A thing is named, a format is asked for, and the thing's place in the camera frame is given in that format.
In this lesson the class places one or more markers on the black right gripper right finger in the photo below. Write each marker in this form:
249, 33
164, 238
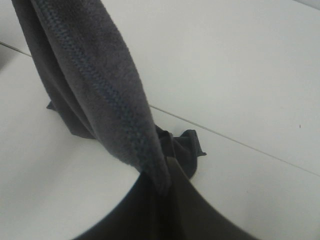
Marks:
194, 217

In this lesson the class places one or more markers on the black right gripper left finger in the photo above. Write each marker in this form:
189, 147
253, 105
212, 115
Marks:
141, 215

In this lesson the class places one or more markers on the dark grey towel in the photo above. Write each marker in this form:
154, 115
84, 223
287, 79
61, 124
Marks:
92, 82

